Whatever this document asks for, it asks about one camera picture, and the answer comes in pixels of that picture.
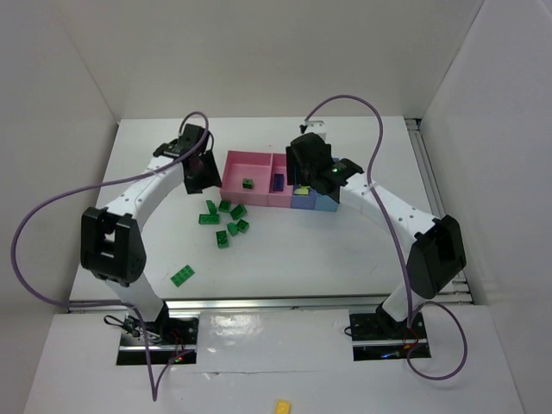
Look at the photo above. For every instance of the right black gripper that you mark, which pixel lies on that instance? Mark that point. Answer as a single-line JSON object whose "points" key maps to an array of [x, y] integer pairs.
{"points": [[296, 166]]}

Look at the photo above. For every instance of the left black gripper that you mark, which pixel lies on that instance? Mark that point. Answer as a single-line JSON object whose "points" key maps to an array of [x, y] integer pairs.
{"points": [[201, 173]]}

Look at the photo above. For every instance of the pale yellow lego brick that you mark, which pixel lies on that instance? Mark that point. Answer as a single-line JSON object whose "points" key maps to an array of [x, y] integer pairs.
{"points": [[302, 191]]}

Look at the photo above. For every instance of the purple lego brick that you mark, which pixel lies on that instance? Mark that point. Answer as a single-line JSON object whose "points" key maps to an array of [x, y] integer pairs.
{"points": [[278, 182]]}

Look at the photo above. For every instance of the green L-shaped lego brick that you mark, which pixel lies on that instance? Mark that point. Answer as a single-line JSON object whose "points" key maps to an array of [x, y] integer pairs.
{"points": [[211, 217]]}

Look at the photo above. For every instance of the green lego brick bottom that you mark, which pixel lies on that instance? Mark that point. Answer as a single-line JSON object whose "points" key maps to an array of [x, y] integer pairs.
{"points": [[181, 276]]}

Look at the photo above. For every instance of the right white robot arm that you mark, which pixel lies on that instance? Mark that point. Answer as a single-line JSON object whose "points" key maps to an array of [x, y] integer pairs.
{"points": [[431, 249]]}

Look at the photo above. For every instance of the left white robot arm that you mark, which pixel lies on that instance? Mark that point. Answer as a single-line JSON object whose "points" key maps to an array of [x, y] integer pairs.
{"points": [[111, 245]]}

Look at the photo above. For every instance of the small pink container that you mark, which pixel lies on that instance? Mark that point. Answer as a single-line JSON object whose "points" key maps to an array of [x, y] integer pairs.
{"points": [[279, 199]]}

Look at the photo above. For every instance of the purple blue container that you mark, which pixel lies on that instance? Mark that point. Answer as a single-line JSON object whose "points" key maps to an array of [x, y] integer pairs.
{"points": [[304, 202]]}

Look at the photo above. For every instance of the large pink container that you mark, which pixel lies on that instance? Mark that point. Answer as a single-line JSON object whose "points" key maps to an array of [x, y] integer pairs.
{"points": [[251, 165]]}

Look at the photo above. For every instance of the small green lego brick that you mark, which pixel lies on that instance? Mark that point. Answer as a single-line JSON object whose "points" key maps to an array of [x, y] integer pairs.
{"points": [[232, 229]]}

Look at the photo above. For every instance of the yellow lego brick foreground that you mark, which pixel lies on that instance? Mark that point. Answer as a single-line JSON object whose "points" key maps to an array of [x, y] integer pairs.
{"points": [[283, 407]]}

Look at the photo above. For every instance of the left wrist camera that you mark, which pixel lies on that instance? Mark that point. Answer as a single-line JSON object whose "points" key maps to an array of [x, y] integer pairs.
{"points": [[172, 150]]}

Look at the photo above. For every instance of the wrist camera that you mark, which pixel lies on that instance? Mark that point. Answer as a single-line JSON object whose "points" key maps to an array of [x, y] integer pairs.
{"points": [[172, 150], [315, 127]]}

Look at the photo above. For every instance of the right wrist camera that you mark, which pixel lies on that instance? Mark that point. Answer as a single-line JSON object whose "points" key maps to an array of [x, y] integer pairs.
{"points": [[315, 127]]}

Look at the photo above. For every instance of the aluminium rail front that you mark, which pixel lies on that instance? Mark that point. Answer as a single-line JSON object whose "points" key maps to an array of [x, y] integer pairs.
{"points": [[247, 304]]}

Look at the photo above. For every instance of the aluminium rail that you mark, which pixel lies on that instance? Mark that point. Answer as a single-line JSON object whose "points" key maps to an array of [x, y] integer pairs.
{"points": [[458, 290], [247, 304]]}

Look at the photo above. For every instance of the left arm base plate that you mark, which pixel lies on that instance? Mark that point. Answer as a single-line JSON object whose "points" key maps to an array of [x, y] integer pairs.
{"points": [[177, 343]]}

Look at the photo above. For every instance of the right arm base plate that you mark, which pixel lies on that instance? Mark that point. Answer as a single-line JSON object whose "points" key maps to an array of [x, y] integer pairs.
{"points": [[371, 343]]}

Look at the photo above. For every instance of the aluminium rail right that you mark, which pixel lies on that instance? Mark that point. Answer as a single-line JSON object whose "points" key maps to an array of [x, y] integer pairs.
{"points": [[458, 290]]}

